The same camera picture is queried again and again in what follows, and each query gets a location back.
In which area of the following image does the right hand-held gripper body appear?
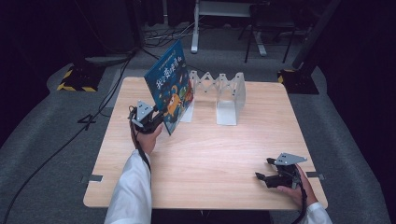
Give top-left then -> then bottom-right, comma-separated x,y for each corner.
266,151 -> 308,189

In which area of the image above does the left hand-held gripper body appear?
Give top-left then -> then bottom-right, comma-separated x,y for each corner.
127,99 -> 161,135

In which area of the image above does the blue picture book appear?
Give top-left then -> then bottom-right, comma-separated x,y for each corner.
144,39 -> 194,136

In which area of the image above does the white expandable book rack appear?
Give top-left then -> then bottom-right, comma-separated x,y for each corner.
179,70 -> 248,127

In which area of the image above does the person's left hand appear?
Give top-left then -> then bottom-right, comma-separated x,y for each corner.
133,122 -> 164,156

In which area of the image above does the person's right hand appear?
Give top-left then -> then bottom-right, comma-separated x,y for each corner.
276,164 -> 319,210

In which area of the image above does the grey tape strip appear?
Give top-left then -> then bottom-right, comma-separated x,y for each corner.
305,171 -> 326,181
80,174 -> 104,184

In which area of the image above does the black tape floor mark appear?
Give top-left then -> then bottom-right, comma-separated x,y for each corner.
77,113 -> 98,132

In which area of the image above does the black yellow striped stand base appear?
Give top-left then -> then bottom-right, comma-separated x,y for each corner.
276,67 -> 320,95
56,63 -> 106,93

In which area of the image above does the black chair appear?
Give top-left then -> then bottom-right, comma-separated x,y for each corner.
237,1 -> 297,64

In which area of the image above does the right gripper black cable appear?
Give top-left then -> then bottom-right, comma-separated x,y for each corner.
290,172 -> 310,224

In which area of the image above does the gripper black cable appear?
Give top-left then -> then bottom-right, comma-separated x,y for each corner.
290,172 -> 310,224
127,105 -> 153,176

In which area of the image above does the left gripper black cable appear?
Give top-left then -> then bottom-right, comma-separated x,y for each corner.
127,105 -> 153,176

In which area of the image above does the bundle of floor cables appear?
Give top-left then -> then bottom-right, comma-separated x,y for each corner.
141,20 -> 202,49

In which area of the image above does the long black floor cable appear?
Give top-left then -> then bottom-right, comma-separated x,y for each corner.
0,52 -> 135,224

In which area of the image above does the white desk frame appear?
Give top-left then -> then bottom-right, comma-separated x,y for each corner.
191,0 -> 269,58

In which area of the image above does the black slanted stand post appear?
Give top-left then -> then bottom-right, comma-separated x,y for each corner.
291,0 -> 343,71

